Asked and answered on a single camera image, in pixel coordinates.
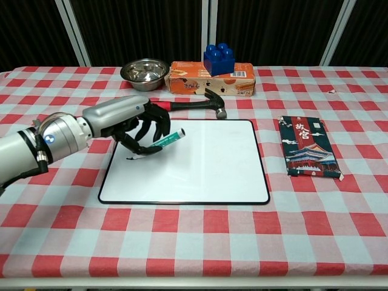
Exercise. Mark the dark corrugated partition panel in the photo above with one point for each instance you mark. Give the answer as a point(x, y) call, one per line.
point(139, 30)
point(366, 30)
point(27, 30)
point(272, 30)

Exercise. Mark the blue plastic building block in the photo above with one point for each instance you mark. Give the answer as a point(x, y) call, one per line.
point(219, 62)

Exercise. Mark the stainless steel bowl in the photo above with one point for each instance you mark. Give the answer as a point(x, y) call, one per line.
point(145, 74)

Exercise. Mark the orange cardboard box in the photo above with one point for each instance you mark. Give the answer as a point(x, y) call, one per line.
point(185, 78)

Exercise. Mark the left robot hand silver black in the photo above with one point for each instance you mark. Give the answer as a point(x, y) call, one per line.
point(115, 113)

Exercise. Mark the white partition frame post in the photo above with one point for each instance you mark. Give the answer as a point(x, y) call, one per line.
point(336, 33)
point(209, 24)
point(74, 33)

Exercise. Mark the red white checkered tablecloth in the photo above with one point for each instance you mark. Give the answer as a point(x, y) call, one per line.
point(194, 236)

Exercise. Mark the white dry-erase board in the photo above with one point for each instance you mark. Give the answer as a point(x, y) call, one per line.
point(197, 169)

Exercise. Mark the dark blue printed packet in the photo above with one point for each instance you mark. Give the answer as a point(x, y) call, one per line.
point(309, 148)

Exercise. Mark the red black claw hammer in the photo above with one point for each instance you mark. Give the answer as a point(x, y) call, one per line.
point(194, 106)

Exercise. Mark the green whiteboard marker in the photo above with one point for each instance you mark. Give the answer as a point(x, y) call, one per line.
point(174, 136)

